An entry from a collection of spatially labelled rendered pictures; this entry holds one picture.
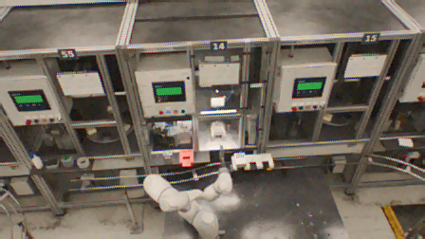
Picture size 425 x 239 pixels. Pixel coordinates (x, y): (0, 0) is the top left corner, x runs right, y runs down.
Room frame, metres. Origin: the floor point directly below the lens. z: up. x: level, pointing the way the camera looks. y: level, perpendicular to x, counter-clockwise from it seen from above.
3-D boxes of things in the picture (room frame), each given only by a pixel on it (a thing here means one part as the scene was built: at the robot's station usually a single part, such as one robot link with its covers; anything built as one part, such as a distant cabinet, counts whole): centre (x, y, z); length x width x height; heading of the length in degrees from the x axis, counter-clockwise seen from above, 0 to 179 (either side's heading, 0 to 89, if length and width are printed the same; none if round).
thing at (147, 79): (2.18, 0.39, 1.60); 0.42 x 0.29 x 0.46; 93
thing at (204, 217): (1.38, 0.08, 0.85); 0.18 x 0.16 x 0.22; 46
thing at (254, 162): (1.98, -0.33, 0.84); 0.36 x 0.14 x 0.10; 93
